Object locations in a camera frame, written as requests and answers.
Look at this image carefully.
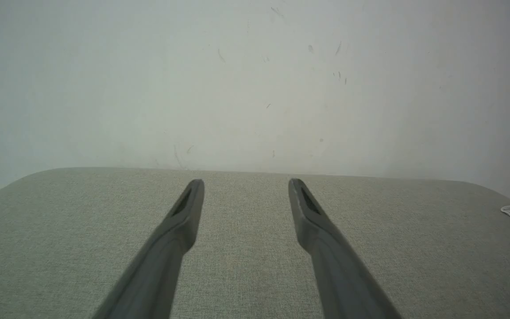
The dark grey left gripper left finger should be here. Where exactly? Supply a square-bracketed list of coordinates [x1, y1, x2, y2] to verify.
[92, 179, 205, 319]

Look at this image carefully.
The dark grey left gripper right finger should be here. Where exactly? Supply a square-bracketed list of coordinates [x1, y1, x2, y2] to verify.
[288, 179, 402, 319]

